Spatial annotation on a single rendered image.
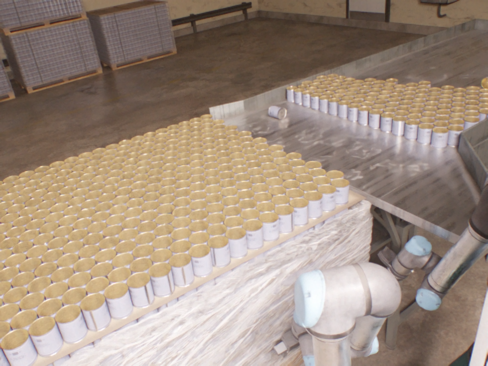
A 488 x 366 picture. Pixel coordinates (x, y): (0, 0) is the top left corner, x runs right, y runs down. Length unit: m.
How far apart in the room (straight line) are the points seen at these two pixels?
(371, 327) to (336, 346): 0.16
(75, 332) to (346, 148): 1.44
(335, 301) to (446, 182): 1.05
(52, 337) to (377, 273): 0.83
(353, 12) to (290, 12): 2.09
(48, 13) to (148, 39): 1.93
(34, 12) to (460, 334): 7.76
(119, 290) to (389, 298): 0.74
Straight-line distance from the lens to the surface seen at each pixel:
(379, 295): 1.00
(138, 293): 1.30
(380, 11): 9.80
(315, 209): 1.59
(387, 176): 1.92
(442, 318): 2.84
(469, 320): 2.87
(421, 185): 1.87
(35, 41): 8.62
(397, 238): 2.09
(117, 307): 1.30
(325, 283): 0.97
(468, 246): 1.41
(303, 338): 1.37
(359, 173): 1.94
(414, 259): 1.65
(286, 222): 1.51
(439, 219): 1.69
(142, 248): 1.45
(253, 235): 1.44
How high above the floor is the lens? 2.02
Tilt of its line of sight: 29 degrees down
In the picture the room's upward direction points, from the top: 8 degrees counter-clockwise
